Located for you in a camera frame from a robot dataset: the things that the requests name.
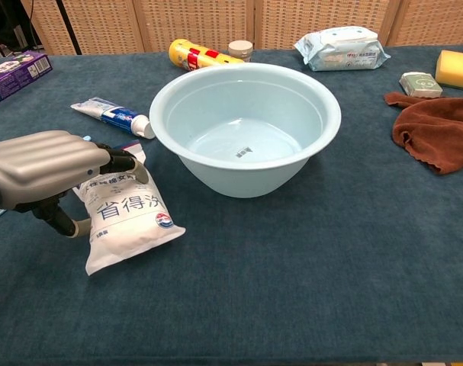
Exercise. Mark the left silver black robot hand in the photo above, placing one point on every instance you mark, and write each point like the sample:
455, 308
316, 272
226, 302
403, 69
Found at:
36, 164

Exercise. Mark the blue white toothpaste tube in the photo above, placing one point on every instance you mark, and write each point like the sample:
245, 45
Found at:
113, 116

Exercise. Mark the light blue plastic basin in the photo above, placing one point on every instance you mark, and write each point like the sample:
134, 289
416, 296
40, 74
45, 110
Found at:
254, 179

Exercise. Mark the purple toothpaste box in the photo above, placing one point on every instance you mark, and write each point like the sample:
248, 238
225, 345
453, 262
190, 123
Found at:
13, 74

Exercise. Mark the black tripod stand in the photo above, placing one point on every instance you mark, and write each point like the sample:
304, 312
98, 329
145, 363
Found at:
69, 30

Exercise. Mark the yellow red canister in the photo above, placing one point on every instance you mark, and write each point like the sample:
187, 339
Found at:
193, 55

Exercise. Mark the wicker folding screen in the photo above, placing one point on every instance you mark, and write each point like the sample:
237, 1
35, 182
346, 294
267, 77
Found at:
200, 23

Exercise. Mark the small white round jar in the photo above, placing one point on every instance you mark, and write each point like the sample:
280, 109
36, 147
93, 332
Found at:
240, 49

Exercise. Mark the dark blue table cloth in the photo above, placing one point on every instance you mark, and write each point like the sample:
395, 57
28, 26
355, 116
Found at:
254, 286

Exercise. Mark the light blue wet wipes pack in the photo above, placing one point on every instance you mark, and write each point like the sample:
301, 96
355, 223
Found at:
341, 51

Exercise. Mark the small green soap box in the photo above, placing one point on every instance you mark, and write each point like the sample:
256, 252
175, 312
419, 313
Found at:
421, 84

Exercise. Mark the brown towel cloth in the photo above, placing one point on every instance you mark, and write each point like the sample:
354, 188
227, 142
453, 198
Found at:
437, 129

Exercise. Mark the yellow sponge block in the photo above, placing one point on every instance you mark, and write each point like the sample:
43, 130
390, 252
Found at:
456, 68

